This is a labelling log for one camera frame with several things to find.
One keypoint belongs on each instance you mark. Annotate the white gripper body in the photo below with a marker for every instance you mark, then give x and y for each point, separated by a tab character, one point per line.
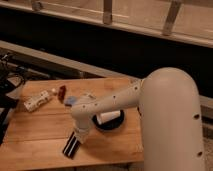
81	134

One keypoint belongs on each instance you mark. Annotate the black round plate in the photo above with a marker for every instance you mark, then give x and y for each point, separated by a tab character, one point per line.
110	125

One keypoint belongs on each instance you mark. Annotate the metal frame rail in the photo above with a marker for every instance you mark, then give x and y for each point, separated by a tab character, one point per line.
188	21

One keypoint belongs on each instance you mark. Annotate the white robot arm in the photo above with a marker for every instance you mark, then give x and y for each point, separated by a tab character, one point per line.
168	100

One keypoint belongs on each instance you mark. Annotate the white cylinder cup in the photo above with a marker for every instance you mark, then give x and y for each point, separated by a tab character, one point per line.
108	116

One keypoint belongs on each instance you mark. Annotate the black equipment at left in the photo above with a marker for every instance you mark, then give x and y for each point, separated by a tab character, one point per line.
11	83

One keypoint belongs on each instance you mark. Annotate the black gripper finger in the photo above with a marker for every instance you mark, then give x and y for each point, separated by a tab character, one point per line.
74	148
69	144

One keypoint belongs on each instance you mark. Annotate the white rectangular box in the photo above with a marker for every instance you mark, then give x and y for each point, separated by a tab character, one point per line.
36	101

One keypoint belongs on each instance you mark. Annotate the dark red eraser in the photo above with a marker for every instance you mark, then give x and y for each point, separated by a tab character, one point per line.
61	93

